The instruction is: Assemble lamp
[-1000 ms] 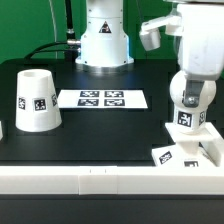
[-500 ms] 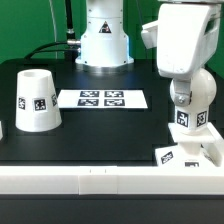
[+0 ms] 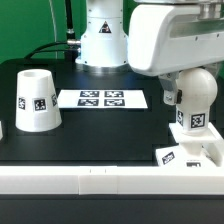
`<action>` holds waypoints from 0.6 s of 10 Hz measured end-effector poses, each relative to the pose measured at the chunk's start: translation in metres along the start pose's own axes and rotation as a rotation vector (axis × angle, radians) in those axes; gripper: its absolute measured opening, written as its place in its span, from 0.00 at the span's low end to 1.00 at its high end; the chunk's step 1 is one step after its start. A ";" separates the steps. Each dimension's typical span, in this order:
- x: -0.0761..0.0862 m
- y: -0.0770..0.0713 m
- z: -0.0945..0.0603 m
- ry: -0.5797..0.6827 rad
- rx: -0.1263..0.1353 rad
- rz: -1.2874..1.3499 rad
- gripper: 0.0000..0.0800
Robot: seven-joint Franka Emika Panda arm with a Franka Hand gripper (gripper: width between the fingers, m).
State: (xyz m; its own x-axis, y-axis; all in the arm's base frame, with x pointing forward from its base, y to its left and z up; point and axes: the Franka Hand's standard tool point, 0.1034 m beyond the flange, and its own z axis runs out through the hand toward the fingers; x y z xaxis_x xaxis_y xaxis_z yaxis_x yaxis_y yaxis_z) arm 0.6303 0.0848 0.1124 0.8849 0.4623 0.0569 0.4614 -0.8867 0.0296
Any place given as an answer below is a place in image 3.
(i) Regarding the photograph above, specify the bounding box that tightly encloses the black cable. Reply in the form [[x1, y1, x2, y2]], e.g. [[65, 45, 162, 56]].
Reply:
[[23, 0, 82, 61]]

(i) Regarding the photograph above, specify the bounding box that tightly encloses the thin grey cable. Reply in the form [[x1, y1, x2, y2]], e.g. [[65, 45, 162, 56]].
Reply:
[[48, 0, 58, 42]]

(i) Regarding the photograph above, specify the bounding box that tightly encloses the white front fence wall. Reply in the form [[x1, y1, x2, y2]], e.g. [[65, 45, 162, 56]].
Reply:
[[0, 166, 224, 195]]

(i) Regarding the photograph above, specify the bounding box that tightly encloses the white lamp shade cone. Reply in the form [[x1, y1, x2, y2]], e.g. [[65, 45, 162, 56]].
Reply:
[[15, 69, 62, 132]]

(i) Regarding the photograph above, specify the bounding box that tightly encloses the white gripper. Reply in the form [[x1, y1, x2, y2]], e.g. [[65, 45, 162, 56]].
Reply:
[[128, 4, 224, 106]]

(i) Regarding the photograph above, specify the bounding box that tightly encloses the white marker sheet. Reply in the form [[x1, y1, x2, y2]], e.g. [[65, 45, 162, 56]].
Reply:
[[58, 90, 148, 109]]

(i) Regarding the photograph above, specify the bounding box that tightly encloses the white right fence wall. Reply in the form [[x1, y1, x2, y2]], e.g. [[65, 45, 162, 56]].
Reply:
[[208, 124, 224, 167]]

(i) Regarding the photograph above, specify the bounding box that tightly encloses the white fence wall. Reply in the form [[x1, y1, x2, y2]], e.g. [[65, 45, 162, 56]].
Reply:
[[0, 166, 224, 195], [208, 124, 224, 167]]

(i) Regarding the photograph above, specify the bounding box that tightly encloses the white lamp bulb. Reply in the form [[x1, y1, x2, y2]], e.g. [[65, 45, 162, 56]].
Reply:
[[176, 68, 218, 135]]

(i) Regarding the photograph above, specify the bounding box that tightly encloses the white part at left edge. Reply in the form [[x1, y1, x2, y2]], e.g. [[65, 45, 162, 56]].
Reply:
[[0, 121, 3, 141]]

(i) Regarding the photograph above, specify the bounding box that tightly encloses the white lamp base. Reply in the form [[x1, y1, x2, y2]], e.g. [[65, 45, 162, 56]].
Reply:
[[154, 122, 224, 168]]

